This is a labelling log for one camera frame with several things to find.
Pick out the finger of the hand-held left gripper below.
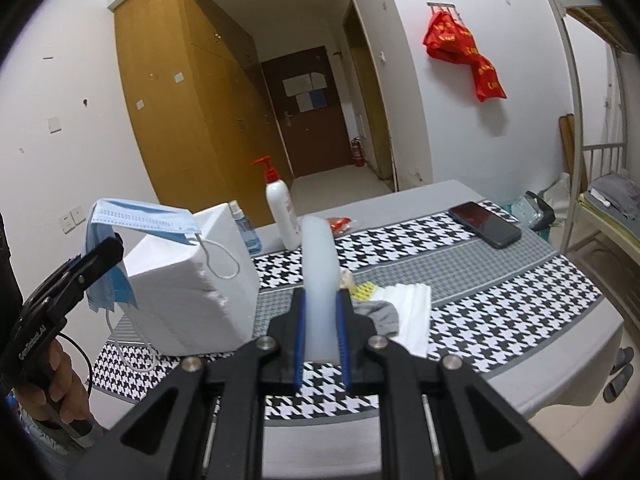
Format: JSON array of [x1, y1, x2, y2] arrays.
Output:
[[22, 236, 125, 312]]

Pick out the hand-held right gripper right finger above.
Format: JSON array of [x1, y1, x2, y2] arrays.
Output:
[[335, 287, 583, 480]]

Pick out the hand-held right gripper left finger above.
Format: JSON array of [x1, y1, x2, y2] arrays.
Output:
[[70, 287, 308, 480]]

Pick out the grey sock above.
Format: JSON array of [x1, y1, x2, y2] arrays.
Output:
[[352, 300, 401, 338]]

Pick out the blue face mask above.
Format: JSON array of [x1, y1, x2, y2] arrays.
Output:
[[82, 199, 241, 373]]

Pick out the white tissue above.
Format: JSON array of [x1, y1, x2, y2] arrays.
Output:
[[372, 282, 433, 358]]

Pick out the white styrofoam box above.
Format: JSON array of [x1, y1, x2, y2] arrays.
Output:
[[117, 203, 261, 356]]

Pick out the person's left hand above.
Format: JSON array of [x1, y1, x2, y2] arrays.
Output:
[[20, 336, 94, 428]]

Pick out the person's light blue pants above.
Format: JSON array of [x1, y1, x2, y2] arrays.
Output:
[[10, 395, 101, 456]]

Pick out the blue spray bottle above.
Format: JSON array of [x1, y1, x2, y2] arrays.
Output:
[[227, 200, 262, 255]]

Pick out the red snack packet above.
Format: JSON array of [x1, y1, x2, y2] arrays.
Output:
[[325, 216, 353, 238]]

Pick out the white red pump bottle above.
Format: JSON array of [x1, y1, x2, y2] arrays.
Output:
[[250, 156, 303, 251]]

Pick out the houndstooth tablecloth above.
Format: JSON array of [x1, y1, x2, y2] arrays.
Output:
[[87, 199, 606, 423]]

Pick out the wooden wardrobe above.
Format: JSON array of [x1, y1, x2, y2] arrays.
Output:
[[114, 0, 296, 216]]

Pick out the black smartphone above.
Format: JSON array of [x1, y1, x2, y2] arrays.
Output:
[[447, 201, 522, 250]]

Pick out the brown door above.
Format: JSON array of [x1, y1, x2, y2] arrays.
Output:
[[260, 46, 358, 178]]

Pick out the clear plastic bag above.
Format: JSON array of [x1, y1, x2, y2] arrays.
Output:
[[502, 190, 557, 232]]

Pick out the white plastic bag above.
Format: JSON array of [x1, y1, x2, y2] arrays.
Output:
[[542, 172, 572, 213]]

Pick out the grey slipper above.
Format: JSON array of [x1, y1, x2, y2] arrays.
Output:
[[611, 347, 635, 376], [602, 365, 633, 403]]

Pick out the yellow green mattress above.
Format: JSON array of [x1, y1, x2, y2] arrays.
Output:
[[580, 195, 640, 281]]

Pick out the leaning wooden boards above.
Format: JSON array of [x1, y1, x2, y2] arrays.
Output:
[[558, 114, 588, 196]]

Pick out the red printed plastic bag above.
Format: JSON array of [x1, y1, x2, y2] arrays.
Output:
[[422, 7, 481, 63], [467, 52, 507, 103]]

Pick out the grey folded cloth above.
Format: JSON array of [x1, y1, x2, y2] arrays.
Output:
[[587, 171, 640, 218]]

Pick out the grey metal bunk bed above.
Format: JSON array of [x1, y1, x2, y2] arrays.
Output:
[[535, 0, 640, 321]]

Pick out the black cable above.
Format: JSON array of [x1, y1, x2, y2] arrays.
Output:
[[60, 332, 93, 391]]

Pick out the wooden door frame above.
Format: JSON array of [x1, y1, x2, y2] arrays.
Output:
[[342, 0, 398, 192]]

